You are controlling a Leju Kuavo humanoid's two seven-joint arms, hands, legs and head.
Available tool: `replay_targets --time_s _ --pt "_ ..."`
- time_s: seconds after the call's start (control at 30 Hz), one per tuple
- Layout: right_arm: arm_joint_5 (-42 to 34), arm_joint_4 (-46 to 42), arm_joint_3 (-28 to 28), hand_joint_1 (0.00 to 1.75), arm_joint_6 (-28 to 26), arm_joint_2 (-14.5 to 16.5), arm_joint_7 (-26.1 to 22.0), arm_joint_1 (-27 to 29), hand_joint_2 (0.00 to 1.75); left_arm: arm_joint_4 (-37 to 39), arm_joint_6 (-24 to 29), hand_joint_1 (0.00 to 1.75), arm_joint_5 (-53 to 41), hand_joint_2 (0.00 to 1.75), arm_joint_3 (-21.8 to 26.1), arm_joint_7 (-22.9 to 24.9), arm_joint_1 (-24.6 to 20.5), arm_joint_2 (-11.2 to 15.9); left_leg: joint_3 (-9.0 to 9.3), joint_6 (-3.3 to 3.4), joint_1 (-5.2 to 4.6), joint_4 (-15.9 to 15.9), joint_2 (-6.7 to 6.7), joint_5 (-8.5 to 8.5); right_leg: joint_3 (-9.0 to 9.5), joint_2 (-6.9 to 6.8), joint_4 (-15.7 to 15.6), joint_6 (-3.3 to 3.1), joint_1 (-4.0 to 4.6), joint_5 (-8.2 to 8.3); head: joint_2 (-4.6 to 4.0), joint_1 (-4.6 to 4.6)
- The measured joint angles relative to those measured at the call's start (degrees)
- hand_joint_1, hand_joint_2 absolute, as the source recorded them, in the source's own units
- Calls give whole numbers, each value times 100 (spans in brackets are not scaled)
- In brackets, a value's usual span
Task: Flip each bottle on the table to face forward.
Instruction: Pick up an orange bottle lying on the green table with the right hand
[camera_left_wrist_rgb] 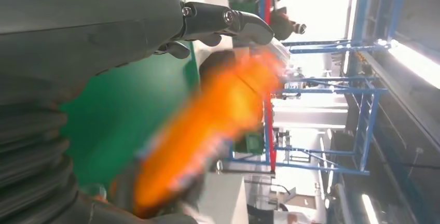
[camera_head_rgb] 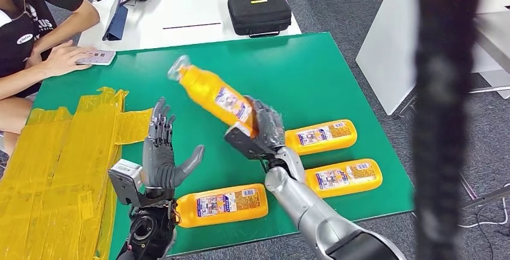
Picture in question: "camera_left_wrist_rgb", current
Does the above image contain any black carrying case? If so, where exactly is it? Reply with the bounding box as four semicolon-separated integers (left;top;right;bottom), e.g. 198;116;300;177
198;50;243;91

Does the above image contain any person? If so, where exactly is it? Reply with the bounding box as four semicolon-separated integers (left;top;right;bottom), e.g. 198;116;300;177
269;6;307;41

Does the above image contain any red metal bar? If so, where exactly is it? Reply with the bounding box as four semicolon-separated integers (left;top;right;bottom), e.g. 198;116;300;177
263;0;278;173

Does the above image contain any long white table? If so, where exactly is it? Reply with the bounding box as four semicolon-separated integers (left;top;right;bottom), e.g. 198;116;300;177
197;171;249;224

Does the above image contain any blue metal rack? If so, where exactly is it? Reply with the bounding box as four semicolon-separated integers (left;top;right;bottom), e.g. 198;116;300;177
225;0;389;177

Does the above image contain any long ceiling light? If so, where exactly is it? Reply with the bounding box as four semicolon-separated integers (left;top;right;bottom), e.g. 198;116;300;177
387;38;440;89

